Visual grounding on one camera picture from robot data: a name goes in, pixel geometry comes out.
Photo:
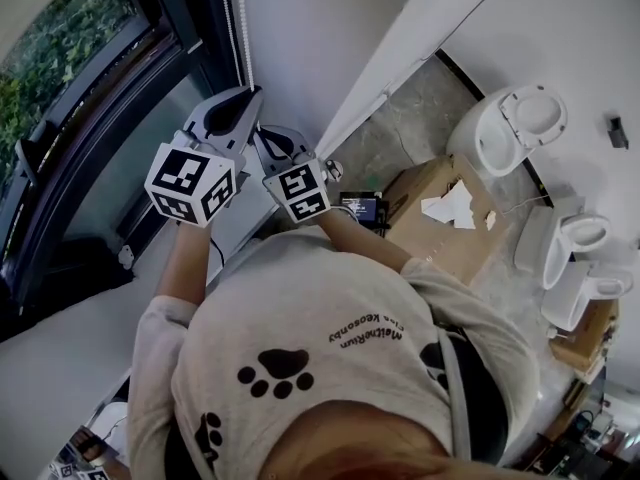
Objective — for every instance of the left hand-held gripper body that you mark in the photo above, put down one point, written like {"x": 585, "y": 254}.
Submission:
{"x": 180, "y": 173}

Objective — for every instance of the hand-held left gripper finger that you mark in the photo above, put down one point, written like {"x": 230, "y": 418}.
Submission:
{"x": 247, "y": 128}
{"x": 197, "y": 118}

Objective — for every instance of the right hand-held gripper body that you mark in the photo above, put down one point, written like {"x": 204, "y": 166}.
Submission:
{"x": 300, "y": 188}

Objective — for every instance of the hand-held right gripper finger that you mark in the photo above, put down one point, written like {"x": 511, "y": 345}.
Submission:
{"x": 297, "y": 145}
{"x": 264, "y": 160}

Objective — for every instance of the person's right forearm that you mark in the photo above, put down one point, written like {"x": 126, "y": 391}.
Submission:
{"x": 365, "y": 243}

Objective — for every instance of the person's left forearm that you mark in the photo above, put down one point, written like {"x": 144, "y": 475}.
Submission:
{"x": 185, "y": 263}

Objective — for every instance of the dark-framed window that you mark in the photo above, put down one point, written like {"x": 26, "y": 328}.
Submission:
{"x": 125, "y": 168}

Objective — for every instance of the black handheld screen device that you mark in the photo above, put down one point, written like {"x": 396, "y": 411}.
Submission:
{"x": 362, "y": 207}

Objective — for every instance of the small white window latch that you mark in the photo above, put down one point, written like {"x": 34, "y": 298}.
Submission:
{"x": 125, "y": 256}

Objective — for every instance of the person's grey paw-print shirt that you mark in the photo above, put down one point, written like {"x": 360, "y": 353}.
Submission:
{"x": 310, "y": 298}

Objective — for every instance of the large torn white paper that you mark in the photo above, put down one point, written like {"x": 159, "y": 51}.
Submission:
{"x": 450, "y": 208}

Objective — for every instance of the green trees outside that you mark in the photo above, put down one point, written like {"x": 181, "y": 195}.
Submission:
{"x": 60, "y": 48}

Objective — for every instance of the large brown cardboard box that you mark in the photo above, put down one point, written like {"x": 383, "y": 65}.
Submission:
{"x": 445, "y": 248}

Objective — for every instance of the small white paper scrap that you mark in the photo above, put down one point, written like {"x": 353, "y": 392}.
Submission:
{"x": 490, "y": 219}

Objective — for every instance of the white toilet with raised lid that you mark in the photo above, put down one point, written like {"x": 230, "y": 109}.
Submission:
{"x": 495, "y": 133}

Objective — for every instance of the white window sill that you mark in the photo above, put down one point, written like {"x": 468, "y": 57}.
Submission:
{"x": 60, "y": 358}

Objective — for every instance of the white low table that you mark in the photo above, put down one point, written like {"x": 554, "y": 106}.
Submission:
{"x": 112, "y": 423}

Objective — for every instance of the person's head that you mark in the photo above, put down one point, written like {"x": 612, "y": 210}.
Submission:
{"x": 370, "y": 443}

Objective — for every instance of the small brown cardboard box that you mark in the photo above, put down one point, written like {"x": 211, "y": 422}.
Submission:
{"x": 582, "y": 343}

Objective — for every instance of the black electronics clutter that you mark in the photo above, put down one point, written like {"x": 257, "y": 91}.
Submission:
{"x": 575, "y": 438}

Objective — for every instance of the black wall bracket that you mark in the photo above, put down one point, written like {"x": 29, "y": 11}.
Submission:
{"x": 618, "y": 133}

